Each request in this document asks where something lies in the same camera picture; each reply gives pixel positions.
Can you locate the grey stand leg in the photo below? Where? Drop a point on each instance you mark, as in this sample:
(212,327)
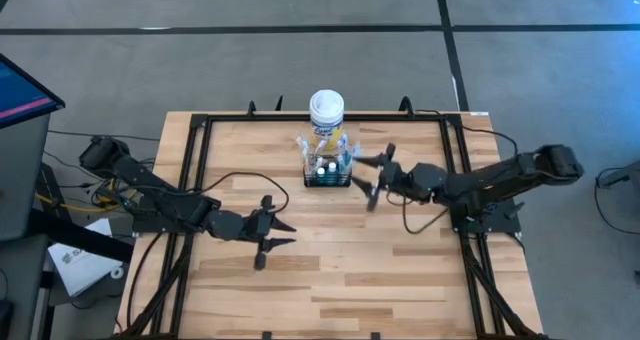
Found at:
(625,172)

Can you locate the white Lysol wipes canister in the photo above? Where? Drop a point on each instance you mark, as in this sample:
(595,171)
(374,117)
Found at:
(326,107)

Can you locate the purple white toothbrush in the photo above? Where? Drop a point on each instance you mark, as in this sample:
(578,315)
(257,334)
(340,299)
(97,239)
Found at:
(320,147)

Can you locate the blue screen monitor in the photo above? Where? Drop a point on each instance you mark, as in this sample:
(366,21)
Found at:
(20,92)

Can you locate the white table label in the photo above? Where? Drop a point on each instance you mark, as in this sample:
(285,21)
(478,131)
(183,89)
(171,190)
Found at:
(478,113)

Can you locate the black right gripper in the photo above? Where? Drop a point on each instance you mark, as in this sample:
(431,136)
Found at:
(412,180)

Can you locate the black aluminium table frame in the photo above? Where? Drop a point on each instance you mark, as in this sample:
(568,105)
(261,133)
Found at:
(250,117)

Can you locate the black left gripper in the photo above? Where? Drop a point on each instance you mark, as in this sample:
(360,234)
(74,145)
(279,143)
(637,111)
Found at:
(242,226)

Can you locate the black desk beam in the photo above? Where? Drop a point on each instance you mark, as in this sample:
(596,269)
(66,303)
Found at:
(75,235)

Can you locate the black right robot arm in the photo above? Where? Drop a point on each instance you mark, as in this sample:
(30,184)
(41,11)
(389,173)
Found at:
(500,180)

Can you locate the white paper booklet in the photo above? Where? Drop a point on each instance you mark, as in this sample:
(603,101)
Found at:
(80,265)

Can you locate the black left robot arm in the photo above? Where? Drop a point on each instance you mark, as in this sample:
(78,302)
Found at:
(160,190)

